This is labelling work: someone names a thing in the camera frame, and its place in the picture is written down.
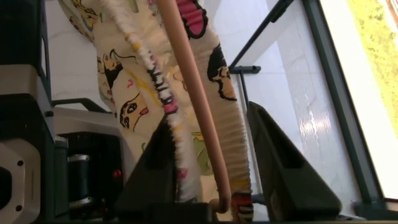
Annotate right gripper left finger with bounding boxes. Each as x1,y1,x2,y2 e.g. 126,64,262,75
114,114,180,223

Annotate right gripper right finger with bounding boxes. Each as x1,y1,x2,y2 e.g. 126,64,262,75
247,101,343,222

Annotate pink clothes hanger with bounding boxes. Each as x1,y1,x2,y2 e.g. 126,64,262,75
155,0,233,215

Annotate cream printed garment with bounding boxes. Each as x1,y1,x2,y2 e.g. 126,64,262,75
58,0,255,223

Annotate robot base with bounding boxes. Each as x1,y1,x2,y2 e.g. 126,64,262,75
0,0,137,223

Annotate black clothes rack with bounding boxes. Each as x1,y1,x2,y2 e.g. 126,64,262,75
228,0,295,110

